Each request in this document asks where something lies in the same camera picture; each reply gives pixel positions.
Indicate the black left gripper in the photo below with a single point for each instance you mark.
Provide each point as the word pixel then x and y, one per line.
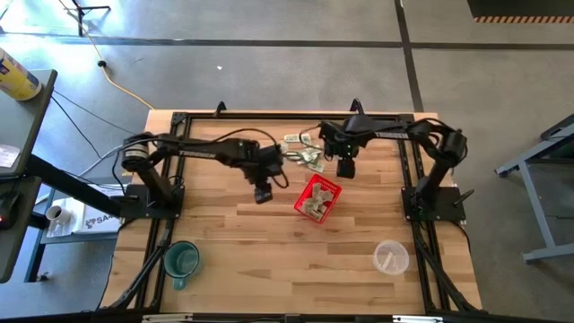
pixel 269 165

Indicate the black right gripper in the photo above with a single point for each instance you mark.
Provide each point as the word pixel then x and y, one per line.
pixel 343 137

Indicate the green paper banknote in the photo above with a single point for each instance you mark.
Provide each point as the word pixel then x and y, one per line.
pixel 306 139
pixel 309 204
pixel 292 138
pixel 283 147
pixel 308 158
pixel 316 167
pixel 312 151
pixel 316 214
pixel 326 196
pixel 317 188

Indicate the red plastic slotted basket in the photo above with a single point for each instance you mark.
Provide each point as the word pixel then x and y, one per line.
pixel 316 197

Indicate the clear plastic round container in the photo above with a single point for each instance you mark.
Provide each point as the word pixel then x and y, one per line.
pixel 391 257

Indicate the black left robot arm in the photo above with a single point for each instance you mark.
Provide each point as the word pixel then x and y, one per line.
pixel 197 152

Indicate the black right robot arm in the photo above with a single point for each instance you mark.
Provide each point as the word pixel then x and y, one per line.
pixel 390 133

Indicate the green mug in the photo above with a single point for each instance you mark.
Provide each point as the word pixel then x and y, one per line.
pixel 181 262

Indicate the white printed box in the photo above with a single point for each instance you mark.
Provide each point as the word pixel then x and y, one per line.
pixel 98 223

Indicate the blue grey metal table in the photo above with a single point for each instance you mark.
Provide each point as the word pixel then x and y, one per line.
pixel 537 206

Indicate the black desk support beam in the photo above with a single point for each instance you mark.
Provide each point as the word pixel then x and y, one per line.
pixel 58 179

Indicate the black hazard striped mat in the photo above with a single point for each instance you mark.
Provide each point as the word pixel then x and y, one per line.
pixel 520 8

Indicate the white mug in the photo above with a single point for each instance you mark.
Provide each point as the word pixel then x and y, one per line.
pixel 56 214

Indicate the black tripod stand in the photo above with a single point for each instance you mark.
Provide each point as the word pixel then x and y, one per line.
pixel 80 20

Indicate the grey desk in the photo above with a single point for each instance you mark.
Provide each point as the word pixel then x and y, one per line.
pixel 22 121

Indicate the blue metal shelf cart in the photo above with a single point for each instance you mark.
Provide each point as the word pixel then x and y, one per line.
pixel 33 251

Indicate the white paper sheet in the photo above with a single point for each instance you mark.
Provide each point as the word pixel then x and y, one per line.
pixel 6 155

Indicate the black computer mouse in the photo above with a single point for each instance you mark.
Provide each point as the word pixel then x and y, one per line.
pixel 8 211

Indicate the yellow wipes canister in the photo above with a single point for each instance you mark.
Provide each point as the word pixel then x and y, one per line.
pixel 15 76

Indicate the dark grey desk panel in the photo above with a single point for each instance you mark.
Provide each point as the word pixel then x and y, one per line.
pixel 18 260

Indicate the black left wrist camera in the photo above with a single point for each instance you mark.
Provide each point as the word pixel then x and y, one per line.
pixel 263 196

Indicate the black aluminium table frame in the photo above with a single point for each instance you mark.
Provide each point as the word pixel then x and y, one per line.
pixel 278 116

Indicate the black curved frame bracket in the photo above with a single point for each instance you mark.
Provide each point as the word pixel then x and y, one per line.
pixel 220 103
pixel 356 100

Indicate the silver metal bracket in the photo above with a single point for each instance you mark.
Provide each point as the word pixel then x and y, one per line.
pixel 417 319
pixel 166 318

